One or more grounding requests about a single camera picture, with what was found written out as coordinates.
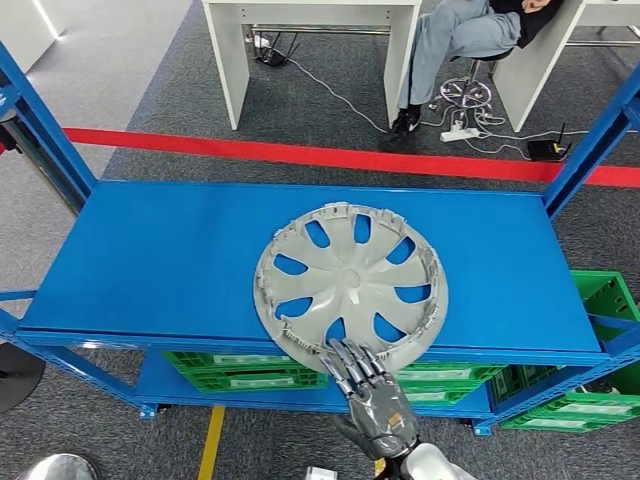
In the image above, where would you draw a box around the tall open green crate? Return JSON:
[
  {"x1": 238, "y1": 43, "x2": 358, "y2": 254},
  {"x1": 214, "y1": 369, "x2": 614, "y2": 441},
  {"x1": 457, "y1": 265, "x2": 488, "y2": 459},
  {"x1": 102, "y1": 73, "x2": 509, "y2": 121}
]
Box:
[{"x1": 490, "y1": 270, "x2": 640, "y2": 399}]

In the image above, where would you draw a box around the stanchion pole with red belts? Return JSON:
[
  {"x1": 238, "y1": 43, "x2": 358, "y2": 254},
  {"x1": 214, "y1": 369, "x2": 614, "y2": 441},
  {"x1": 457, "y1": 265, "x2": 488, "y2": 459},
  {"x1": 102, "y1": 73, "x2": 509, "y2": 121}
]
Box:
[{"x1": 0, "y1": 115, "x2": 82, "y2": 217}]

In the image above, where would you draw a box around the green folded plastic crate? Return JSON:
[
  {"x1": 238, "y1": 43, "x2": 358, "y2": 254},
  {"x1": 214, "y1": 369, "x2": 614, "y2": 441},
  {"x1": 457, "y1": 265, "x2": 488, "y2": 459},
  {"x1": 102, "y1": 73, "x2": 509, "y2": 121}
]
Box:
[{"x1": 500, "y1": 392, "x2": 640, "y2": 434}]

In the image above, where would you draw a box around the black stanchion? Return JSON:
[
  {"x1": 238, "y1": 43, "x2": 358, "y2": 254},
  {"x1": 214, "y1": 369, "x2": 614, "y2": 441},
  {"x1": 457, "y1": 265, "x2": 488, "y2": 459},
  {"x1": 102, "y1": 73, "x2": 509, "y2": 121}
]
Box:
[{"x1": 0, "y1": 343, "x2": 47, "y2": 413}]

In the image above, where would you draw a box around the chrome base stool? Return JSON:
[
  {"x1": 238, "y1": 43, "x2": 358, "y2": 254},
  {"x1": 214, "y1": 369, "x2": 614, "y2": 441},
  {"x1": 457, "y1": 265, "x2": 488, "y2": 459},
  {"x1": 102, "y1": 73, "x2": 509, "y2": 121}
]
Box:
[{"x1": 433, "y1": 47, "x2": 516, "y2": 113}]

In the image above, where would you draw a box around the grey plastic wheel hubcap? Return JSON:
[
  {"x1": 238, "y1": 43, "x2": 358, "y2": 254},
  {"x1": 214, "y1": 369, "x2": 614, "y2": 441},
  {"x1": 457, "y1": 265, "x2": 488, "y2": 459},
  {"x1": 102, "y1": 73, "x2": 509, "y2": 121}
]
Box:
[{"x1": 252, "y1": 201, "x2": 450, "y2": 376}]

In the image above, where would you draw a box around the white cable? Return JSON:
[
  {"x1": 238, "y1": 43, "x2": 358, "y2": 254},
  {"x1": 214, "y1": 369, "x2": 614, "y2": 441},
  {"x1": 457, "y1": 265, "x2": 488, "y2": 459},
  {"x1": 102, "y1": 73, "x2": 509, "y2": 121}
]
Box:
[{"x1": 287, "y1": 56, "x2": 390, "y2": 135}]

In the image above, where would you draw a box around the chrome stanchion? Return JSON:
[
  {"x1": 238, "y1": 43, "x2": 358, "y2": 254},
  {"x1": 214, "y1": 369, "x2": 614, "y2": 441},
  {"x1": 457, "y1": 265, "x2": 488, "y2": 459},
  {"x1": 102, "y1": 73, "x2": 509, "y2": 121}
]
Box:
[{"x1": 14, "y1": 453, "x2": 101, "y2": 480}]

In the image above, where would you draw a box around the red barrier belt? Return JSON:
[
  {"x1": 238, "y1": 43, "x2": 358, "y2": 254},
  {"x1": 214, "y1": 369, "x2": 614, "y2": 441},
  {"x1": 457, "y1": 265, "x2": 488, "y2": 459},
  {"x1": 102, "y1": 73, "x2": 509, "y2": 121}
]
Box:
[{"x1": 62, "y1": 127, "x2": 640, "y2": 189}]

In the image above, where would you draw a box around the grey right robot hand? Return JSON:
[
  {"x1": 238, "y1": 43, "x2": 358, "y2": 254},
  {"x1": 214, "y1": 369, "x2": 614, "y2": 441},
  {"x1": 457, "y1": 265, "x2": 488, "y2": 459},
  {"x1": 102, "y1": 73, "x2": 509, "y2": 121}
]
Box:
[{"x1": 318, "y1": 337, "x2": 421, "y2": 462}]

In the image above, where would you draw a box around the white power strip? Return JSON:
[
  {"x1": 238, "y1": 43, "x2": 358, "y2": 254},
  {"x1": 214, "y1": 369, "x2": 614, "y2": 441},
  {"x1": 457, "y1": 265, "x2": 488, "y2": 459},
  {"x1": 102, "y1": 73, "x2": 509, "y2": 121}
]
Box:
[{"x1": 439, "y1": 125, "x2": 482, "y2": 142}]

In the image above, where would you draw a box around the black router with antennas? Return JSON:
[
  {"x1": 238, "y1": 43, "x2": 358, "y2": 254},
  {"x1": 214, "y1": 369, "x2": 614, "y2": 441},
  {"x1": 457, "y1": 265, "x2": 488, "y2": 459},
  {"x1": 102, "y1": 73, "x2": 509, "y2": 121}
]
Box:
[
  {"x1": 254, "y1": 29, "x2": 302, "y2": 68},
  {"x1": 527, "y1": 121, "x2": 574, "y2": 163}
]

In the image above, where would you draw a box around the blue metal shelf rack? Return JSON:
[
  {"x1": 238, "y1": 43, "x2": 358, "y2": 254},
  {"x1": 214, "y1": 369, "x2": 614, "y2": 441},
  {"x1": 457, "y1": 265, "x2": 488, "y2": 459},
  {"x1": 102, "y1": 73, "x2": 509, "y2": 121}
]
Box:
[{"x1": 0, "y1": 39, "x2": 640, "y2": 439}]

